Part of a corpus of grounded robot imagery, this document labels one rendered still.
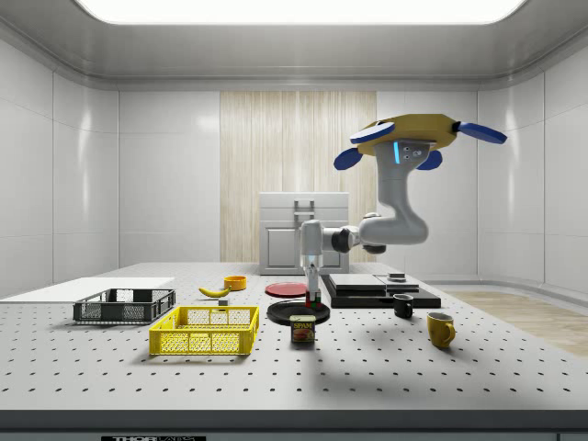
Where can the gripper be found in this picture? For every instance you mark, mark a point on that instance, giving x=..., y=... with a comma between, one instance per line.
x=312, y=276

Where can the puzzle cube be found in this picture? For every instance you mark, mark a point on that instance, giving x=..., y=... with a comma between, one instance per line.
x=313, y=301

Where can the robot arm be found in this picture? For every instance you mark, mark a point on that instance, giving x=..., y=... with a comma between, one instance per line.
x=395, y=193

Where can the red plate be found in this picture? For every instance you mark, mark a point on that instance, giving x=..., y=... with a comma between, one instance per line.
x=285, y=289

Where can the black stove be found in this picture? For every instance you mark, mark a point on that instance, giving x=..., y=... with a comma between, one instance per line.
x=353, y=287

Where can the black plate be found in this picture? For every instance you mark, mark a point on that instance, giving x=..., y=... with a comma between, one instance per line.
x=281, y=312

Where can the white cabinet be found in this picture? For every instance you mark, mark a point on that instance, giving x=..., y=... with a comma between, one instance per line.
x=280, y=239

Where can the flat-sided can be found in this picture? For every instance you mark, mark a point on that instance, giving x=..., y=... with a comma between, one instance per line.
x=302, y=330

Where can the yellow bowl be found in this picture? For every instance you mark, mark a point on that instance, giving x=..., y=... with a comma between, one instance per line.
x=235, y=284

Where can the black mug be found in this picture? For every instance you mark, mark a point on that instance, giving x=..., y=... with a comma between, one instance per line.
x=403, y=308

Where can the banana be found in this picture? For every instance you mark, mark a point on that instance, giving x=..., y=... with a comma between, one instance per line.
x=215, y=292

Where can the yellow basket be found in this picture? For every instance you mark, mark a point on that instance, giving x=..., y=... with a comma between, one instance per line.
x=202, y=342

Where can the yellow mug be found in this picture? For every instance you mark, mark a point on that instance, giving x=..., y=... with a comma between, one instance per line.
x=438, y=331

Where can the drone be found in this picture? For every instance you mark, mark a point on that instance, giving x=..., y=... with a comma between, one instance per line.
x=413, y=126

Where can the dark grey basket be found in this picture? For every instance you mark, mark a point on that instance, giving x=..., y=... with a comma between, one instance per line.
x=115, y=311

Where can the white board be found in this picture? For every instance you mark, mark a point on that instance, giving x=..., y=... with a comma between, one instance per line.
x=69, y=288

